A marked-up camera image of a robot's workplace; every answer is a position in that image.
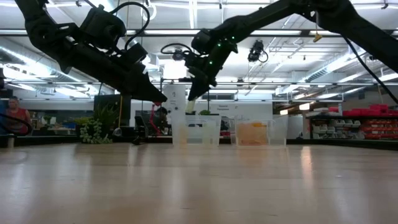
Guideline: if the person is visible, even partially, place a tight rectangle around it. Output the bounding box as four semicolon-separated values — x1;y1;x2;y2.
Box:
2;96;32;135

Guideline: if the red articulated stand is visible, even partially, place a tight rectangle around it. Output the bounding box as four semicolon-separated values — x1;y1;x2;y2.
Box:
149;101;163;135

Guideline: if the shelf with red bins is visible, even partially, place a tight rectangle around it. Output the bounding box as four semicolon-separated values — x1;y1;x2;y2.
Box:
306;104;398;141

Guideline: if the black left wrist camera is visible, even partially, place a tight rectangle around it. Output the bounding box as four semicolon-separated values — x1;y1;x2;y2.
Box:
119;42;149;65

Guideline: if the artificial green succulent plant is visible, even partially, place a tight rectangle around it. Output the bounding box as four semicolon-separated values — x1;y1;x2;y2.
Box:
79;104;121;145

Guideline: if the black aluminium table frame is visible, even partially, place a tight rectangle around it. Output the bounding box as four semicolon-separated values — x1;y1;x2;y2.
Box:
0;134;398;151

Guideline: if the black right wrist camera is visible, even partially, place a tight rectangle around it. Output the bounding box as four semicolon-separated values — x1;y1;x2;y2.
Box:
184;55;203;75

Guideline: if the clear plastic bin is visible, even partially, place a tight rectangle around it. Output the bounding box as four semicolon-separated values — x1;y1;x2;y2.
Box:
172;114;222;147
234;114;287;147

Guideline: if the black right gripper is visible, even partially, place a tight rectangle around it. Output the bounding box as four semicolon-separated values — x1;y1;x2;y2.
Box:
187;42;239;101

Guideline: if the black hanging camera rig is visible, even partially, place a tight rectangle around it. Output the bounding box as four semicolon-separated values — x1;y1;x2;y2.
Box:
248;39;269;63

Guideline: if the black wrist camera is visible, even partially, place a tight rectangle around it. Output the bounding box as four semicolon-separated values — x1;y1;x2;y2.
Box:
119;42;149;65
184;55;203;75

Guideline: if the black curved hose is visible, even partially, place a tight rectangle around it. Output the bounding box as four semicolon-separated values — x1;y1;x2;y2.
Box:
0;113;34;138

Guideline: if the yellow hanging pendant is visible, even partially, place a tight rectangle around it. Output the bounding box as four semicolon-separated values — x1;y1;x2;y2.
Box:
313;12;323;44

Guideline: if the black monitor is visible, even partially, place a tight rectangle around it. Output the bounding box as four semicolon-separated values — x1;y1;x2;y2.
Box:
94;93;132;118

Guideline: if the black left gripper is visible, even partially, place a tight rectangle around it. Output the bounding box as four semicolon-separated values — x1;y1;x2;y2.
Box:
58;43;168;103

